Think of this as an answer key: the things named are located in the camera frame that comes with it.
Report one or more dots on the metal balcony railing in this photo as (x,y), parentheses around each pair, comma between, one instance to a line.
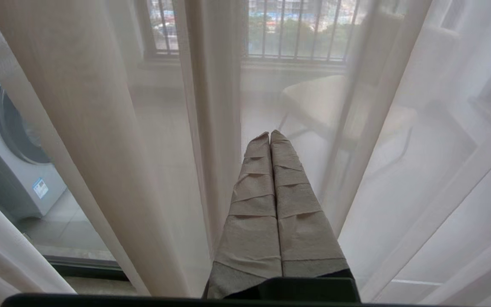
(271,27)

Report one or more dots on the sheer white curtain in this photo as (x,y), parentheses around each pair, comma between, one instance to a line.
(237,128)
(2,260)

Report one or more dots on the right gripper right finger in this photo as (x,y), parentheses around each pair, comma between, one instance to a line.
(305,230)

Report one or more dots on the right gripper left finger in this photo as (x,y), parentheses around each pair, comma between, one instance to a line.
(249,221)

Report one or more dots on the white washing machine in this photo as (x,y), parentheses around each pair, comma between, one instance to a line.
(11,157)

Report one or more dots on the washing machine round door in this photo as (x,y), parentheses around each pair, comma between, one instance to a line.
(17,130)

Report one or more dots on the balcony door track frame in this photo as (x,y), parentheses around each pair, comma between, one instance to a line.
(88,266)

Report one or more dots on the white balcony chair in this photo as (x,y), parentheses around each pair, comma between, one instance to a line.
(322,106)

